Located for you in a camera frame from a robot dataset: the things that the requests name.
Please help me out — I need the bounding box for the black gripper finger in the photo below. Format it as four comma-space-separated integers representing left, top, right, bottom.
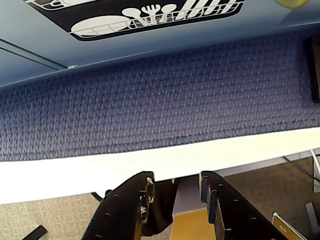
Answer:
198, 170, 288, 240
83, 171, 156, 240

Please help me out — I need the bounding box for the blue dishwasher door with sticker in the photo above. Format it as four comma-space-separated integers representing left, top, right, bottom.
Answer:
0, 0, 292, 70

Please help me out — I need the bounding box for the black fabric bag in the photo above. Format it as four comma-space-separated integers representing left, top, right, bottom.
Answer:
147, 179, 176, 236

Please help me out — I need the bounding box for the white framed brown card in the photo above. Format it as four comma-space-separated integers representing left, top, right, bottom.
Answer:
272, 211, 308, 240

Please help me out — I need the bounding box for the black floor bar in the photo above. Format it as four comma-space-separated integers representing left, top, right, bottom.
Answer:
21, 224, 48, 240

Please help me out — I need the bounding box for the blue woven mat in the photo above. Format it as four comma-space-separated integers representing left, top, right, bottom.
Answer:
0, 31, 320, 162

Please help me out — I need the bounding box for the black box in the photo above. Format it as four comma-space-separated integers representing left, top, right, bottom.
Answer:
303, 34, 320, 103

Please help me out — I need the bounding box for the blue toy kitchen body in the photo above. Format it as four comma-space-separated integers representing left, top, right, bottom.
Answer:
0, 0, 320, 88

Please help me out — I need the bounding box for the grey metal bracket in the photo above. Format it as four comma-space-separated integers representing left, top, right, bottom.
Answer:
304, 202, 317, 223

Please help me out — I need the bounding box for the gold dishwasher door handle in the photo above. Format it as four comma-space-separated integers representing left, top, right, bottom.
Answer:
273, 0, 310, 10

